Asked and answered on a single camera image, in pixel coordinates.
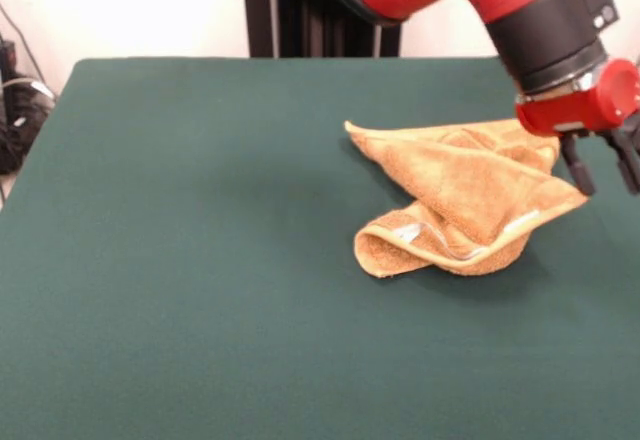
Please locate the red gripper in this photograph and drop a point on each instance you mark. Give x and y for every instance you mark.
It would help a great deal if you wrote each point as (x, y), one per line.
(565, 110)

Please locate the orange terry towel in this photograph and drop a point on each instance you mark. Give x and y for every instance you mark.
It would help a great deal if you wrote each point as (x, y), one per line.
(465, 185)

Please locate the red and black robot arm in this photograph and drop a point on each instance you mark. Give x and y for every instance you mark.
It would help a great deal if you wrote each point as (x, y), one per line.
(545, 35)

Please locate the dark green table cloth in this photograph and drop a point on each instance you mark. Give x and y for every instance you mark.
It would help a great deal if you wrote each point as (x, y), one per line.
(200, 260)

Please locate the black robot pedestal frame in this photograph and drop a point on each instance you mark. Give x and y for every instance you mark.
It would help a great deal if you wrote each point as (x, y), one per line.
(260, 10)

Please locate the black wall power strip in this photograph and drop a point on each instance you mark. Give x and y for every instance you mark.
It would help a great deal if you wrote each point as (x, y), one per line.
(9, 55)

